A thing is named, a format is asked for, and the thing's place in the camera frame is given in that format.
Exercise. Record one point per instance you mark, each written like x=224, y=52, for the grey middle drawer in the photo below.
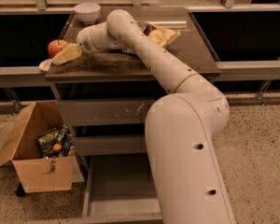
x=110, y=145

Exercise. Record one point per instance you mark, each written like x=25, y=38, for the brown cardboard box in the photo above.
x=36, y=174

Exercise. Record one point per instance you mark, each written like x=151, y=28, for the grey metal rail bench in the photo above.
x=31, y=76

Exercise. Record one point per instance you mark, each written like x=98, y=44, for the brown yellow chip bag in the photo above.
x=146, y=33

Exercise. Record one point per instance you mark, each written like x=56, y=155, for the red apple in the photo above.
x=56, y=46

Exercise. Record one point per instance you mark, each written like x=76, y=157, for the grey top drawer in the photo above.
x=104, y=111

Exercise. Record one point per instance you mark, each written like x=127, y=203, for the green snack bag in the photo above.
x=46, y=141

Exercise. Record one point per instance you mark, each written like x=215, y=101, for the grey open bottom drawer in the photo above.
x=120, y=190

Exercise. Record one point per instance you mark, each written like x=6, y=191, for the small orange fruit in box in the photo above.
x=57, y=147

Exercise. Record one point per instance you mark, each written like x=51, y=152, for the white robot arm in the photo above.
x=179, y=128

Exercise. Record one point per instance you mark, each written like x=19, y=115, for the small white round disc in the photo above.
x=45, y=65

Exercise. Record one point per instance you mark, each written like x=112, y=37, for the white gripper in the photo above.
x=85, y=40

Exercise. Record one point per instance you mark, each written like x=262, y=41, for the white ceramic bowl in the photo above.
x=87, y=13

